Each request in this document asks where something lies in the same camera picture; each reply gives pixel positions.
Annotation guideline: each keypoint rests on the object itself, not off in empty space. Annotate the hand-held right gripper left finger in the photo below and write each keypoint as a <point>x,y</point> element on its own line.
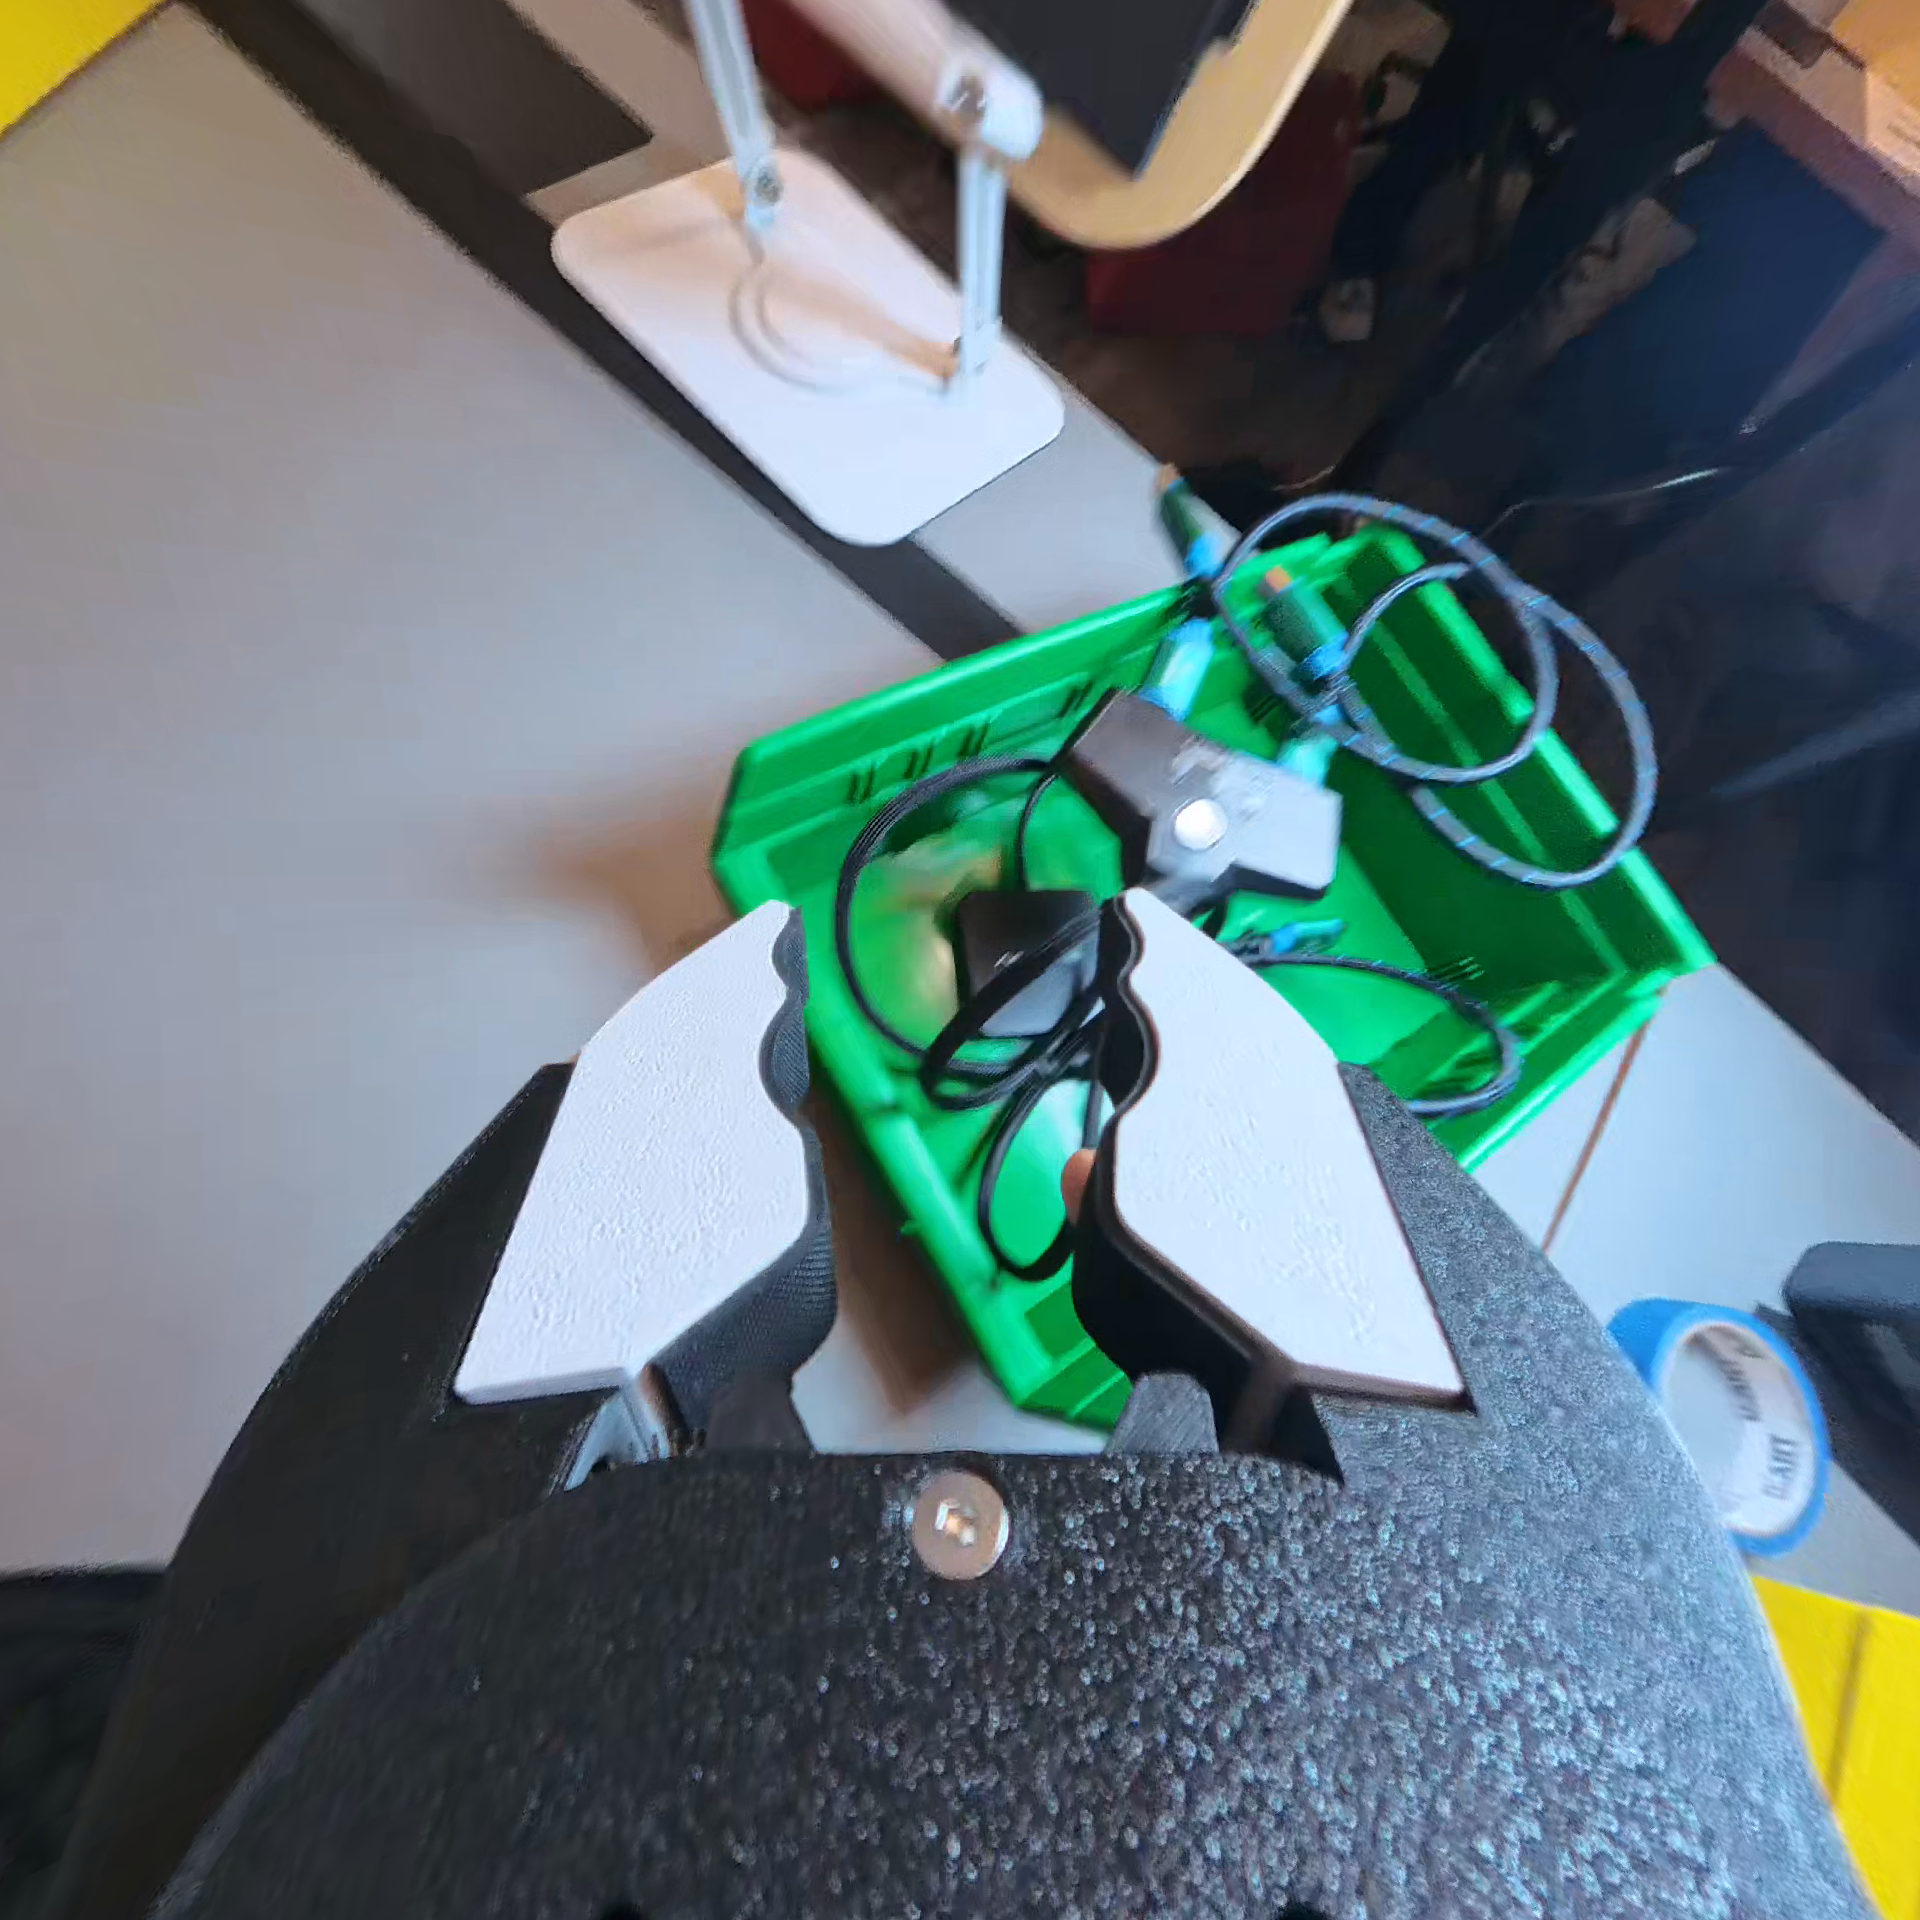
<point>645,1186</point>

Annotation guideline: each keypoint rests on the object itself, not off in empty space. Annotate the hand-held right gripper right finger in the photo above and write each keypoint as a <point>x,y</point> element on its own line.
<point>1274,1201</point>

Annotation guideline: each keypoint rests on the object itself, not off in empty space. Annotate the green plastic bin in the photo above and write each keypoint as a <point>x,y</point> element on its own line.
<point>1499,931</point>

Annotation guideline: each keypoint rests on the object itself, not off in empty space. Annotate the small black device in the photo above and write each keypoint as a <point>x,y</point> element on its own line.
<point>1869,1322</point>

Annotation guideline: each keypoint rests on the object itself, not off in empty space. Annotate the small black adapter box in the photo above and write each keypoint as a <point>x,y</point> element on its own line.
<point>1012,953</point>

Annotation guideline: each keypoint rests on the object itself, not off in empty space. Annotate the blue tape roll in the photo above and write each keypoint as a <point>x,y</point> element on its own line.
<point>1651,1338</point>

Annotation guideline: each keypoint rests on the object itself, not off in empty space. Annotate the white stand base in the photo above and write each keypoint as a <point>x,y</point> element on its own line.
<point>898,436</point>

